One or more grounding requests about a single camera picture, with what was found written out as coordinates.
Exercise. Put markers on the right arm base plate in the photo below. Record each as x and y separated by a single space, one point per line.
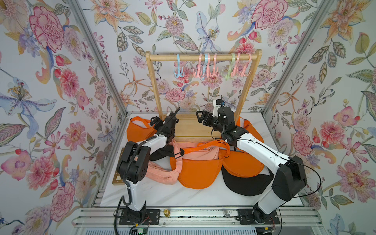
255 217

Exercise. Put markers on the pink waist bag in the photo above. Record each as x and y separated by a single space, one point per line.
161 175
209 153

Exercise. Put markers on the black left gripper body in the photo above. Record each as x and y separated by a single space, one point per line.
158 125

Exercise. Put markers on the aluminium corner post right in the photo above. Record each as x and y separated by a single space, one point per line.
318 17

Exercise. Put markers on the green plastic hook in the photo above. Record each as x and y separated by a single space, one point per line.
231 66

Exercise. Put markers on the wooden chessboard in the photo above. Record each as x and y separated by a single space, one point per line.
117 180

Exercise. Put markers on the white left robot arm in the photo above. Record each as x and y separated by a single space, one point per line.
149 141

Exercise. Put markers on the aluminium corner post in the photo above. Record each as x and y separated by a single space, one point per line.
121 125
318 17

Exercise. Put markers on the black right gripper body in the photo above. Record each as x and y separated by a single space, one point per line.
211 122

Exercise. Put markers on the aluminium corner post left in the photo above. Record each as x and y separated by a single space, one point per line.
121 125

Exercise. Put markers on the blue plastic hook far left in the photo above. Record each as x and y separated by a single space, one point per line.
180 71

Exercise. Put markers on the pink plastic hook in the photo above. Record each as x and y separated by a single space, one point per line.
243 72
198 73

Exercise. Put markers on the orange waist bag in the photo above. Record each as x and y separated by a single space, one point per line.
201 174
241 164

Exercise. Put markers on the blue plastic hook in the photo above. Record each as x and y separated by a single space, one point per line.
206 70
180 71

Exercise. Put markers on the pink plastic hook right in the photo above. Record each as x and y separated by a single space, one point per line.
243 72

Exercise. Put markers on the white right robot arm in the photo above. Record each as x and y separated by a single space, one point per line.
289 172

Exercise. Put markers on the black waist bag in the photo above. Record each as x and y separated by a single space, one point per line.
251 186
167 151

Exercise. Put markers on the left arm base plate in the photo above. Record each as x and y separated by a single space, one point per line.
146 216

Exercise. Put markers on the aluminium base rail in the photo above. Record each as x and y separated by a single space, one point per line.
200 221

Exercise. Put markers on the wooden hanging rack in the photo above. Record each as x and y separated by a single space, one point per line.
189 130

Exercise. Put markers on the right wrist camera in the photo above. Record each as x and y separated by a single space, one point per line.
218 108

